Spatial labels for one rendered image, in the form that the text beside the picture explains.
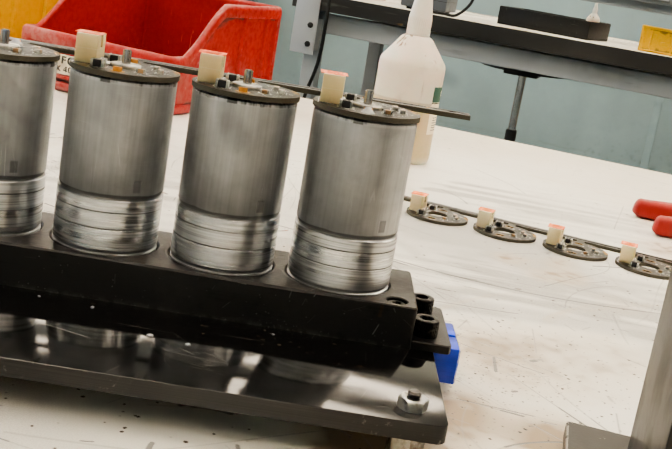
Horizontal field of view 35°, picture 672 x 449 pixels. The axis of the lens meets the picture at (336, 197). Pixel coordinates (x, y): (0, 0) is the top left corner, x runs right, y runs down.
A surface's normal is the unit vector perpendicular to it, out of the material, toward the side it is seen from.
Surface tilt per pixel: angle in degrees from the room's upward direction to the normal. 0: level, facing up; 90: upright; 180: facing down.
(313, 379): 0
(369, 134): 90
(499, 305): 0
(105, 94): 90
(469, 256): 0
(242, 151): 90
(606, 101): 90
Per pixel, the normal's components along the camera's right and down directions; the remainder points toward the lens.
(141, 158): 0.59, 0.27
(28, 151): 0.77, 0.26
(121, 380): -0.01, 0.22
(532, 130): -0.30, 0.16
